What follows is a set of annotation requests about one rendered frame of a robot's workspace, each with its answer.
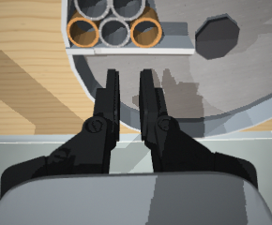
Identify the bronze bushing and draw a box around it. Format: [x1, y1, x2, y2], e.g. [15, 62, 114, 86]
[130, 6, 162, 48]
[67, 8, 100, 48]

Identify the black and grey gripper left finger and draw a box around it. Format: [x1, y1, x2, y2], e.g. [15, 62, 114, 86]
[0, 69, 120, 200]

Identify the dark grey metal bushing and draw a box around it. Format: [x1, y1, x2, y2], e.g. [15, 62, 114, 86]
[74, 0, 110, 21]
[110, 0, 145, 21]
[98, 8, 130, 48]

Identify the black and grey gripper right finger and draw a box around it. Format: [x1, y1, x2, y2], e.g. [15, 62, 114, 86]
[139, 69, 258, 189]

